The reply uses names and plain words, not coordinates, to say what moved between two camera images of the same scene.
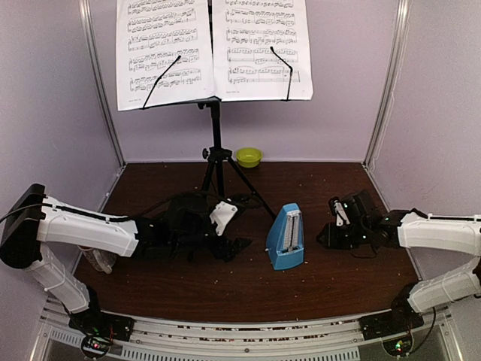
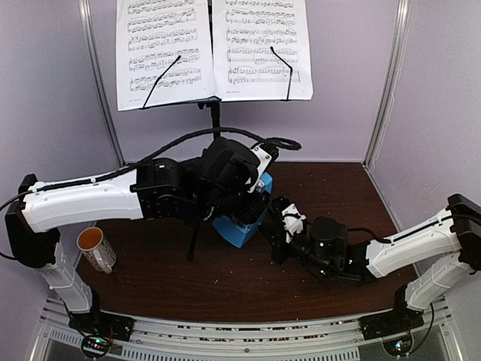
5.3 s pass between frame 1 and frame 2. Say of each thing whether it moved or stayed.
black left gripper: moved
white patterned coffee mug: stayed
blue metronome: moved
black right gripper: moved
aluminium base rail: stayed
